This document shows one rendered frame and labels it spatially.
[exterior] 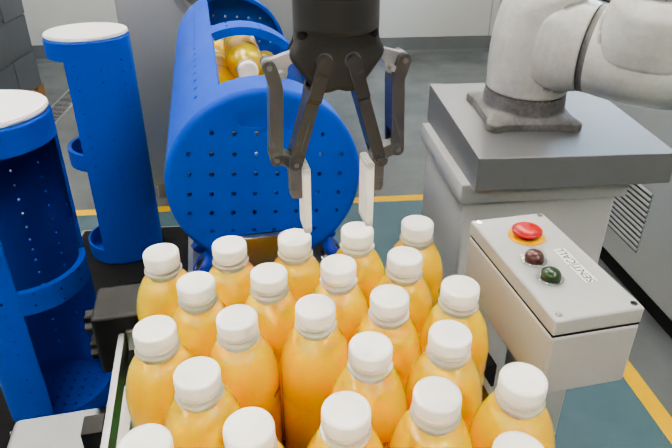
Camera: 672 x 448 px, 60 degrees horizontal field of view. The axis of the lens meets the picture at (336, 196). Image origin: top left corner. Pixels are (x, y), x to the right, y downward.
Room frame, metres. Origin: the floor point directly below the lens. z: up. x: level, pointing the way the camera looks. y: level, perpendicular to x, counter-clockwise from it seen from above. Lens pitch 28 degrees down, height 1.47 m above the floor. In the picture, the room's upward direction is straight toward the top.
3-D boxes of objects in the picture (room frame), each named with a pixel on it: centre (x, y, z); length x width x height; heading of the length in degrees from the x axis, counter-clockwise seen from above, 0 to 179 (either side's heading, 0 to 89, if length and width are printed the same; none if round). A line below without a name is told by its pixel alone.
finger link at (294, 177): (0.51, 0.05, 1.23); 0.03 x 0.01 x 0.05; 102
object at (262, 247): (0.69, 0.09, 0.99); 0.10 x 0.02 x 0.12; 102
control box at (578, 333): (0.55, -0.24, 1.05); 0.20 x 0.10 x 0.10; 12
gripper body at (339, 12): (0.52, 0.00, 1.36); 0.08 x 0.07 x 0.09; 102
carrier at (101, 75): (2.07, 0.87, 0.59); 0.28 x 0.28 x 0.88
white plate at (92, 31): (2.07, 0.87, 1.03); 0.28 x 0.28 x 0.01
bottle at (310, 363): (0.45, 0.02, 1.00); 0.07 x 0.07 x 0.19
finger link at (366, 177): (0.52, -0.03, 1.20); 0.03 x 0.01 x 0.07; 12
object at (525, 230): (0.60, -0.23, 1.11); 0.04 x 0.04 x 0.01
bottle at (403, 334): (0.47, -0.05, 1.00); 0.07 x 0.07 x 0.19
